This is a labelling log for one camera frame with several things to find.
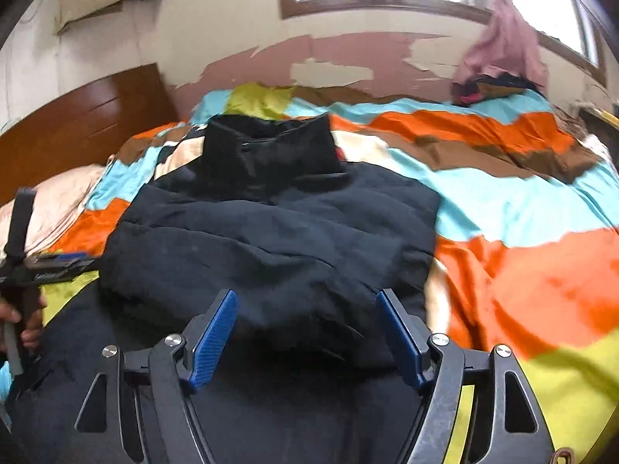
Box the long pink curtain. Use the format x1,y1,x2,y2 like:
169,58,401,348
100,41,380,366
452,0,549,102

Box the colourful printed blanket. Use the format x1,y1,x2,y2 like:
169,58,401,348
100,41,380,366
0,82,619,464

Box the pile of dark clothes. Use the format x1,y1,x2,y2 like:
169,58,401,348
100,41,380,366
452,72,539,106

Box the black padded jacket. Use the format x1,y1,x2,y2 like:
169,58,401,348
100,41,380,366
5,113,442,464

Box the wooden headboard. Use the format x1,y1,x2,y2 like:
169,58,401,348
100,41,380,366
0,63,181,206

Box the pink floral pillow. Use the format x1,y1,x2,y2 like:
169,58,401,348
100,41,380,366
0,164,108,263

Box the person's left hand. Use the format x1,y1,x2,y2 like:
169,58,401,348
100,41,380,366
0,294,48,351

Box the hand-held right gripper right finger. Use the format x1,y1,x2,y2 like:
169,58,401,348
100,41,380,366
374,289,554,464

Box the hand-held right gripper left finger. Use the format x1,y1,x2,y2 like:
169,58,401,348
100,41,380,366
75,289,240,464

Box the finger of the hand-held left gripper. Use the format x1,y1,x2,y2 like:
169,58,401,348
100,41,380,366
36,250,97,282

